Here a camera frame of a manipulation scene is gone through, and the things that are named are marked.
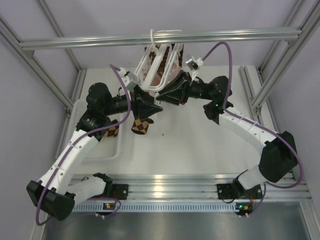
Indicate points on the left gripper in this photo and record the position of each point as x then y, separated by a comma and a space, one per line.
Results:
146, 106

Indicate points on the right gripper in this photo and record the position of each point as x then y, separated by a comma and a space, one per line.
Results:
173, 96

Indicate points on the brown checkered sock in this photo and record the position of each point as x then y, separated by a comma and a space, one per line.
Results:
140, 126
166, 53

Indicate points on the white plastic sock hanger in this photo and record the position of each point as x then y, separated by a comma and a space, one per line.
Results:
138, 70

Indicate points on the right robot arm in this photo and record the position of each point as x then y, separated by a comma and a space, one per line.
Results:
277, 151

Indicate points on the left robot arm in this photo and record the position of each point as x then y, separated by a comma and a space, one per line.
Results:
53, 193

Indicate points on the pink sock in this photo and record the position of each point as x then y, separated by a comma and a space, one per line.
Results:
166, 72

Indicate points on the brown checkered hanging sock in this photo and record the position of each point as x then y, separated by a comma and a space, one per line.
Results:
166, 53

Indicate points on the white plastic bin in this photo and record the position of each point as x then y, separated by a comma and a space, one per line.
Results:
108, 149

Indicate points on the aluminium crossbar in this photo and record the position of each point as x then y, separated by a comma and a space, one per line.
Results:
172, 37

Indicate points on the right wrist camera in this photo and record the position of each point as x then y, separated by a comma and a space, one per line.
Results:
193, 64

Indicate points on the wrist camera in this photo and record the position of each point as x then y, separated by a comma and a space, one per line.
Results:
129, 79
193, 64

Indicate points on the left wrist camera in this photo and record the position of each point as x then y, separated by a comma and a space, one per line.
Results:
129, 79

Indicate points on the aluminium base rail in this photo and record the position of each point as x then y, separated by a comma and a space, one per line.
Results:
199, 187

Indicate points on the perforated cable duct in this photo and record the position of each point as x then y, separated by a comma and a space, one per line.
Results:
161, 207

